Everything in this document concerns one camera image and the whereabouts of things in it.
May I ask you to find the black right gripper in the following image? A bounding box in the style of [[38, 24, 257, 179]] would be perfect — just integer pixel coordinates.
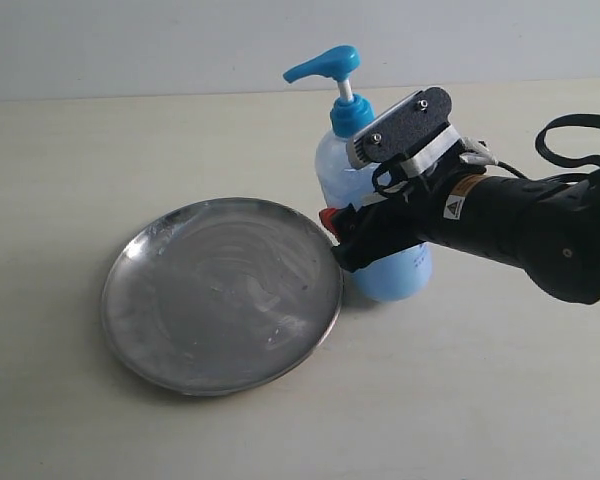
[[318, 189, 441, 274]]

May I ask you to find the blue pump lotion bottle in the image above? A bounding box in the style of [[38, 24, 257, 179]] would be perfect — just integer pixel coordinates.
[[282, 45, 434, 304]]

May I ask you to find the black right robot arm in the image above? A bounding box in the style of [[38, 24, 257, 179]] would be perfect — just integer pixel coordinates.
[[319, 167, 600, 305]]

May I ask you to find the round steel plate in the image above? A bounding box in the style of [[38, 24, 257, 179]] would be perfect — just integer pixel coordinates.
[[100, 197, 343, 397]]

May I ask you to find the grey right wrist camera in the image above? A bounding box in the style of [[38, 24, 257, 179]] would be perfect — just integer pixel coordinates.
[[346, 87, 460, 178]]

